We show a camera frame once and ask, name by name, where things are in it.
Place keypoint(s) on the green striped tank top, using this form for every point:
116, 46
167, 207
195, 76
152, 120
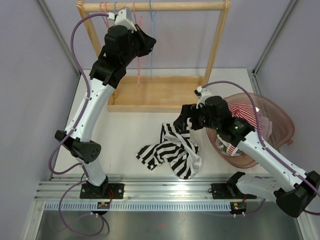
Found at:
222, 145

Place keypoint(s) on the pink translucent plastic basin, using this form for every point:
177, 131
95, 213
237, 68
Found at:
283, 127

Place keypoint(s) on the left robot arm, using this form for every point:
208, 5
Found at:
121, 47

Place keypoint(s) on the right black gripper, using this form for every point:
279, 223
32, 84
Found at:
187, 110

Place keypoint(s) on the black white striped tank top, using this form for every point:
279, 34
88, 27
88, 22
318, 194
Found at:
176, 148

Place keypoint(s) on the wooden clothes rack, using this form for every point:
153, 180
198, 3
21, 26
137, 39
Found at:
162, 93

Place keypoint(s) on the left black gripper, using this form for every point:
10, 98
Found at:
146, 42

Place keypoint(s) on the slotted cable duct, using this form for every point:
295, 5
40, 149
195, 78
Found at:
140, 206

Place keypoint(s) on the mauve tank top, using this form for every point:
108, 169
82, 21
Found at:
266, 127

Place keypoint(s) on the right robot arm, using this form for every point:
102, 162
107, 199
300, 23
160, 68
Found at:
292, 188

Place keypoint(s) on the red striped tank top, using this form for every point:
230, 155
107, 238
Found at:
246, 112

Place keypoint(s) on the aluminium mounting rail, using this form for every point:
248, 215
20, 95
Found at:
140, 188

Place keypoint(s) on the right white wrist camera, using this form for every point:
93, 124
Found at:
203, 94

